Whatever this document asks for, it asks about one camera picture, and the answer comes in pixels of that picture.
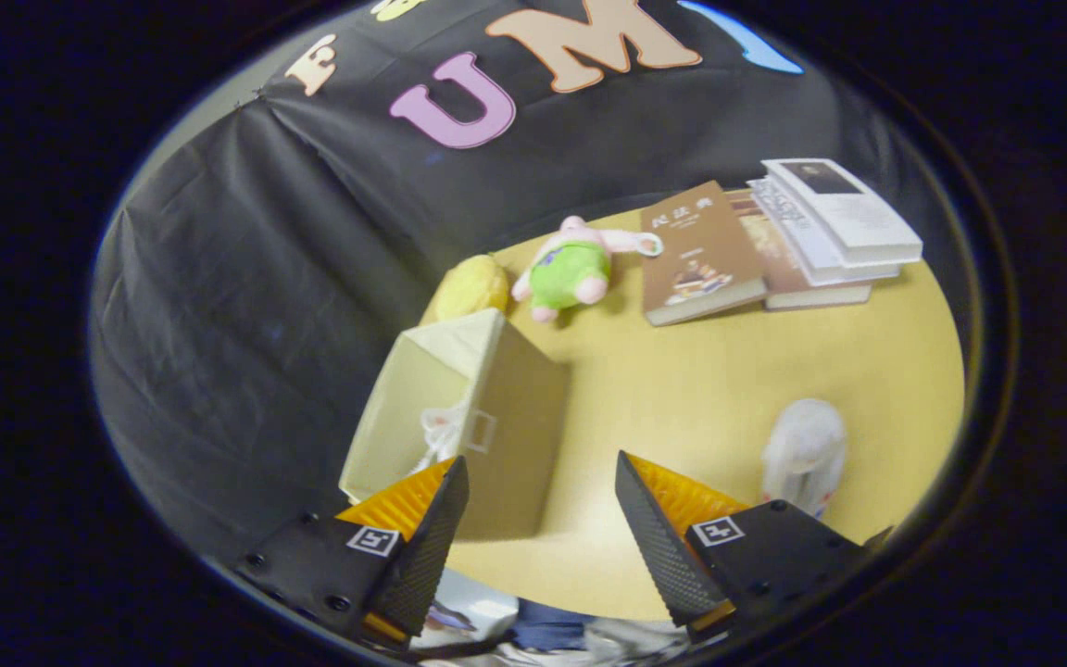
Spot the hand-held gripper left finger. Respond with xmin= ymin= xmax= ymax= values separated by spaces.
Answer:
xmin=235 ymin=455 xmax=471 ymax=648

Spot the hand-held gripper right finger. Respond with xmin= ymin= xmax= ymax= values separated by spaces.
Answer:
xmin=614 ymin=450 xmax=871 ymax=645

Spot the white canvas shoe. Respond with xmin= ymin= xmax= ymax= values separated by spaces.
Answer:
xmin=761 ymin=397 xmax=848 ymax=521
xmin=417 ymin=406 xmax=467 ymax=474

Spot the beige fabric storage box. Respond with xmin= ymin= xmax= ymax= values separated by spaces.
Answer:
xmin=338 ymin=308 xmax=574 ymax=544

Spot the black backdrop cloth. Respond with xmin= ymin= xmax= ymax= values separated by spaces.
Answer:
xmin=89 ymin=0 xmax=970 ymax=568

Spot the brown book under white books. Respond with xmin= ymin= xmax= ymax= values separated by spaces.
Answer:
xmin=728 ymin=189 xmax=873 ymax=312

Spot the brown cover book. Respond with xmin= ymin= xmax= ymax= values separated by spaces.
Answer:
xmin=639 ymin=180 xmax=770 ymax=328

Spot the yellow plush toy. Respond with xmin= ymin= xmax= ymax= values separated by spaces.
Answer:
xmin=431 ymin=254 xmax=512 ymax=323

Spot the white patterned cover book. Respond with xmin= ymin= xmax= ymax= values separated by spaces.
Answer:
xmin=746 ymin=175 xmax=901 ymax=289

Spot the green pink plush toy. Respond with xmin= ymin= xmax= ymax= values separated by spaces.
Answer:
xmin=509 ymin=215 xmax=665 ymax=324

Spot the white book with dark photo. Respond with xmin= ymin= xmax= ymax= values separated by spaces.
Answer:
xmin=761 ymin=157 xmax=924 ymax=269

